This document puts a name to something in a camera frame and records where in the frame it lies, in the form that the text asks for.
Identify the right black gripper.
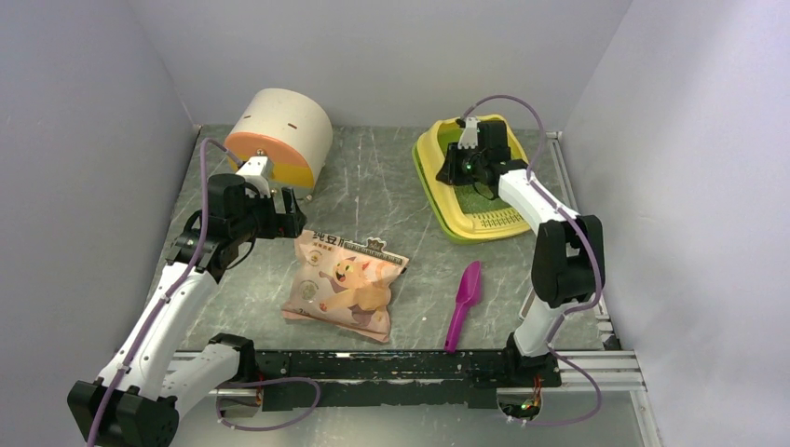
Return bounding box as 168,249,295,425
436,142,486,186

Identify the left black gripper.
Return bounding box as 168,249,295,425
230,185,306,243

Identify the yellow green litter box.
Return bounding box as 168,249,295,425
412,118,530,245

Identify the white orange cylindrical bin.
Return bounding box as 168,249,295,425
225,88,334,198

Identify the pink cat litter bag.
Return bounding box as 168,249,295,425
281,230,409,343

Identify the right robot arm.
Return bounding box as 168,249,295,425
436,116,606,386

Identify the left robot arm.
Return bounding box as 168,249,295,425
67,174,306,446

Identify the magenta plastic scoop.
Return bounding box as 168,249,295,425
443,261,482,353

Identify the small white grey clip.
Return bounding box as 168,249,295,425
518,288,536,320

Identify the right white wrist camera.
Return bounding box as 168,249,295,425
456,115,480,150

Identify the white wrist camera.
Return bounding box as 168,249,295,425
236,156,273,197
456,115,480,150

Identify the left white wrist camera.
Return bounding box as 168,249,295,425
236,156,273,197

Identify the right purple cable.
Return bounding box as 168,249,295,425
459,94,605,428

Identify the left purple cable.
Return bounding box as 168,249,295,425
85,137,245,447

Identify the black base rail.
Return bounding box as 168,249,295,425
212,332,563,412

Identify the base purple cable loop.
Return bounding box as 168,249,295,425
215,379,321,432

